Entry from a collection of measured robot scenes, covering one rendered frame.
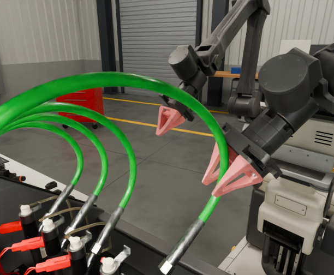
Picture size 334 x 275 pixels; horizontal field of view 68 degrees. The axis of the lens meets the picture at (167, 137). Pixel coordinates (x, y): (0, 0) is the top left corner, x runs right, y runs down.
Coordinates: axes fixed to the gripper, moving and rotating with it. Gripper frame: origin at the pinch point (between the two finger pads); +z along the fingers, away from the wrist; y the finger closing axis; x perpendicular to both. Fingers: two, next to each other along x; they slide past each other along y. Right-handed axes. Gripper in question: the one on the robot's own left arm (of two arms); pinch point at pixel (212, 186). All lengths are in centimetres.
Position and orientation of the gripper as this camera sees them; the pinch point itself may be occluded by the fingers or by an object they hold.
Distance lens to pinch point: 41.4
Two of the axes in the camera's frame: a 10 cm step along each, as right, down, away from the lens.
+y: 4.1, 5.1, -7.6
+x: 5.9, 4.8, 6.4
